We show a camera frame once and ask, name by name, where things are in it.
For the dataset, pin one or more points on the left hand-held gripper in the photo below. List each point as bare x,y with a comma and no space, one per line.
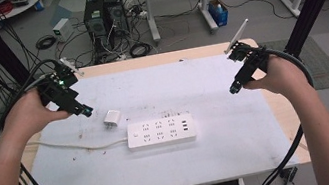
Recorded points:
61,93

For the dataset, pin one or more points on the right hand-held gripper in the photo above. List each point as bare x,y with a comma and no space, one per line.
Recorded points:
250,61

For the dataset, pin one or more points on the white charger adapter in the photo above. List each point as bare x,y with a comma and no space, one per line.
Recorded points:
112,118

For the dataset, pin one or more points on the white power strip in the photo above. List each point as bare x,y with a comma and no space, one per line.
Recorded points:
160,132

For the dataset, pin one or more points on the person's right hand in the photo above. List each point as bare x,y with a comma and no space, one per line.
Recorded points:
281,76

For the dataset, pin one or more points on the person's left hand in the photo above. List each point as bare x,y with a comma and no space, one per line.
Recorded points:
29,113

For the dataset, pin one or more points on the blue bin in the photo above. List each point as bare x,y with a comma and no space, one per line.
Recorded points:
220,15

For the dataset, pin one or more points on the white power supply box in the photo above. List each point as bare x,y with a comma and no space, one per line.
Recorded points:
62,30

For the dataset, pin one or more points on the grey floor rug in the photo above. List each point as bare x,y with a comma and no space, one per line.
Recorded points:
324,69

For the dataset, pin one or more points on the black computer tower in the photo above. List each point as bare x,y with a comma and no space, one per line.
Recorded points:
116,12
95,23

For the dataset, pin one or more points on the wooden table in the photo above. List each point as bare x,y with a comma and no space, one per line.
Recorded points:
147,61

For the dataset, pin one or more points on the round white table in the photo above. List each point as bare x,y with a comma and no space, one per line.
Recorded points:
19,5

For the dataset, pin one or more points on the white table mat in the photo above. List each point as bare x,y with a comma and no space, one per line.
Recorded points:
197,161

